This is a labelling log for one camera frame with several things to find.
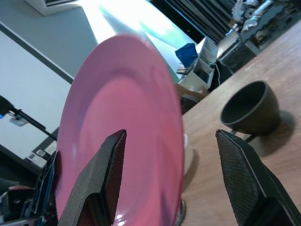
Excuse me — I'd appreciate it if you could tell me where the black bowl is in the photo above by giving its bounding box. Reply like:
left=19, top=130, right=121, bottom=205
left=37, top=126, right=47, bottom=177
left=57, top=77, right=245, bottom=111
left=220, top=80, right=282, bottom=137

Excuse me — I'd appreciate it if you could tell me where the black mesh crate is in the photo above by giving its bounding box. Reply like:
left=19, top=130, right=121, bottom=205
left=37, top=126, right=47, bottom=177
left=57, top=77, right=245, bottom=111
left=216, top=41, right=256, bottom=73

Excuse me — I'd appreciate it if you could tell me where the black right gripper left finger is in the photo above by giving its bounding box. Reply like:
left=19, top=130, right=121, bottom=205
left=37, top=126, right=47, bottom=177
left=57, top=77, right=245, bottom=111
left=57, top=129, right=127, bottom=226

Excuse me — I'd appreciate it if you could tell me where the pink plate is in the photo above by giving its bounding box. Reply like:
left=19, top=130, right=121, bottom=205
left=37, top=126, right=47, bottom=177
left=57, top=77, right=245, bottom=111
left=56, top=34, right=185, bottom=226

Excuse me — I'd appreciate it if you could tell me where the blue plastic bag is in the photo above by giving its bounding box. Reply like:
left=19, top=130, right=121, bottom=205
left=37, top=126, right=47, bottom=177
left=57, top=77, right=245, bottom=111
left=174, top=43, right=198, bottom=68

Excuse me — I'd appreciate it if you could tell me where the white air conditioner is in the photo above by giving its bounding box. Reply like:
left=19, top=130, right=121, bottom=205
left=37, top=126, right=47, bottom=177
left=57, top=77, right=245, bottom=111
left=23, top=0, right=79, bottom=16

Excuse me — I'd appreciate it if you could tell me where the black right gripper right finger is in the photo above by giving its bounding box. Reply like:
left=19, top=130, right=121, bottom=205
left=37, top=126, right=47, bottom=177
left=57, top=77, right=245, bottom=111
left=215, top=129, right=301, bottom=226

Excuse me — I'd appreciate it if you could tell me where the white storage box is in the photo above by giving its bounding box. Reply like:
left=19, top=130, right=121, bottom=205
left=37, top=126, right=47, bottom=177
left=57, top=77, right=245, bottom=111
left=180, top=57, right=216, bottom=91

